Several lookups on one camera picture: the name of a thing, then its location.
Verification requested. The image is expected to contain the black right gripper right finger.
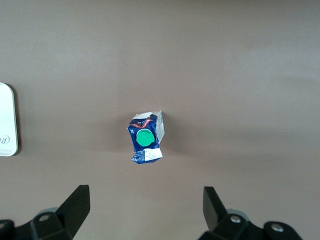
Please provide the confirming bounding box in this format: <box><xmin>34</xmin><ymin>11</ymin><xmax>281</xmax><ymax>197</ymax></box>
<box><xmin>201</xmin><ymin>186</ymin><xmax>303</xmax><ymax>240</ymax></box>

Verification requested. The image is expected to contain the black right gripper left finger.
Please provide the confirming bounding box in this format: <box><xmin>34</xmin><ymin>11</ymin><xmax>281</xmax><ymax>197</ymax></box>
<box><xmin>0</xmin><ymin>184</ymin><xmax>91</xmax><ymax>240</ymax></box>

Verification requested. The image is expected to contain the white tray with bear drawing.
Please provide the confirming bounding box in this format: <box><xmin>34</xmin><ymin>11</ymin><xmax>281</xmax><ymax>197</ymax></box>
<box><xmin>0</xmin><ymin>82</ymin><xmax>19</xmax><ymax>157</ymax></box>

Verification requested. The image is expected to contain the blue milk carton green cap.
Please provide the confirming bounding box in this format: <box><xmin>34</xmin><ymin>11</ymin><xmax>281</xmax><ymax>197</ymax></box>
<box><xmin>126</xmin><ymin>109</ymin><xmax>165</xmax><ymax>165</ymax></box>

